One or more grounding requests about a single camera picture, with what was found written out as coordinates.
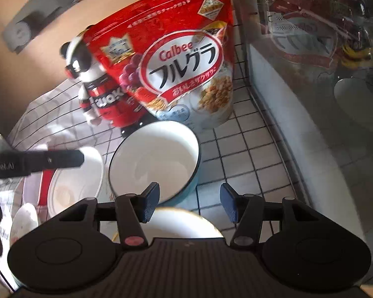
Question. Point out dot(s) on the black wall power strip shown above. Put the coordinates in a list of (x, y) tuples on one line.
[(32, 18)]

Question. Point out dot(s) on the red panda robot figurine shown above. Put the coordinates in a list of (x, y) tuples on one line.
[(100, 97)]

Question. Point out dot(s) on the white floral ceramic bowl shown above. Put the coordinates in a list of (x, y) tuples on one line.
[(25, 220)]

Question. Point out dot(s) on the blue enamel bowl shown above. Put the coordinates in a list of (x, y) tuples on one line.
[(166, 152)]

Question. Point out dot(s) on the white red rectangular tray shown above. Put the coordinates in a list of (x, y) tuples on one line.
[(36, 187)]

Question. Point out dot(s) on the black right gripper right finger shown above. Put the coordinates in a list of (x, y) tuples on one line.
[(247, 212)]

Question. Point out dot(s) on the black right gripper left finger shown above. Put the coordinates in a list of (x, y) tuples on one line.
[(134, 209)]

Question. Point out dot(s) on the white yellow-rimmed bowl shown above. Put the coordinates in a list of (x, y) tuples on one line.
[(169, 222)]

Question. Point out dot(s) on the white paper bowl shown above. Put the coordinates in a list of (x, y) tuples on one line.
[(70, 185)]

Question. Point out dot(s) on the red Calbee cereal bag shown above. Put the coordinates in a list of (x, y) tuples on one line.
[(175, 57)]

